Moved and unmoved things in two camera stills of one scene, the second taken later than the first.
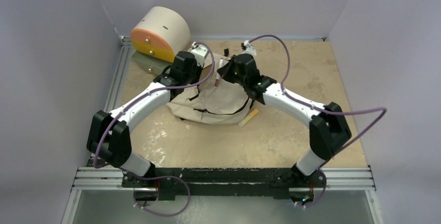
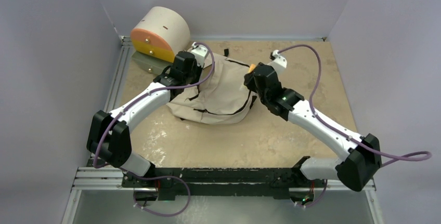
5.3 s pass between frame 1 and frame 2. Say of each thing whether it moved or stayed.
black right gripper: moved
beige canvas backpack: stayed
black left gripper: stayed
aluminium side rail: stayed
